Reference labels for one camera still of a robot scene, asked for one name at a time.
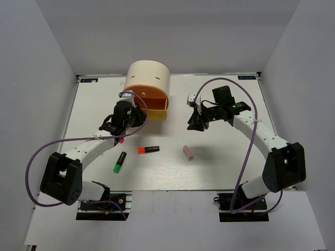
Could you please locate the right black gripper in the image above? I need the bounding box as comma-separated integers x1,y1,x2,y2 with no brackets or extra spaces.
187,102,223,132

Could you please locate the yellow drawer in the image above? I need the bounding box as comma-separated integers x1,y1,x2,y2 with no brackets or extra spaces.
141,97,169,121

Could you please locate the orange drawer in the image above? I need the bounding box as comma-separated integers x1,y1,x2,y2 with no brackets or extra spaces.
124,85,168,99

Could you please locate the orange highlighter marker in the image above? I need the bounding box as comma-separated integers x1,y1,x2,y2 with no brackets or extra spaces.
138,146,160,154

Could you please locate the green highlighter marker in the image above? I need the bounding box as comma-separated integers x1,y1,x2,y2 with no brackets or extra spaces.
113,152,127,174

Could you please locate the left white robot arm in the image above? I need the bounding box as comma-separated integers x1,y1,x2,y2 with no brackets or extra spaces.
40,100,147,209

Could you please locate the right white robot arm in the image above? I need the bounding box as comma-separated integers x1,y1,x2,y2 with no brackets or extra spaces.
187,86,306,209

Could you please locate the pink eraser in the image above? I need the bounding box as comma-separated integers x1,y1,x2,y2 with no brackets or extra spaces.
183,145,194,161

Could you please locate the cream round drawer organizer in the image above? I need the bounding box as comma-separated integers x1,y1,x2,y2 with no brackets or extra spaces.
124,60,171,99

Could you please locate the right blue label sticker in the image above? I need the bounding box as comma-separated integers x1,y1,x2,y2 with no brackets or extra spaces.
238,75,256,80

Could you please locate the blue label sticker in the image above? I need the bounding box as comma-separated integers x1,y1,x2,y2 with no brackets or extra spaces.
238,75,256,80
80,78,98,83

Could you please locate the left blue label sticker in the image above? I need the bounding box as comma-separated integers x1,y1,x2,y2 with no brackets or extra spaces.
80,78,98,83

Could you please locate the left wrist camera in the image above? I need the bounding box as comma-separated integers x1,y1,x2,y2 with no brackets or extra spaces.
119,91,136,107

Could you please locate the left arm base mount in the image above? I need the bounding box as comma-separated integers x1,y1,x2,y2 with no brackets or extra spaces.
76,191,132,221

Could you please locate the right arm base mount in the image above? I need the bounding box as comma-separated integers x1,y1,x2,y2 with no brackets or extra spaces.
213,192,269,223

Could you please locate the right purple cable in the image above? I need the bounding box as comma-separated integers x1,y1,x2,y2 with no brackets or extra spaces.
195,77,284,214

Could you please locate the purple cable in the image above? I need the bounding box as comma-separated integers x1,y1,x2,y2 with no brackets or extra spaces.
25,91,150,220
195,77,284,214

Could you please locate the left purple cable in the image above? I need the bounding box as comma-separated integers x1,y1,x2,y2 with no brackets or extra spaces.
25,91,150,220

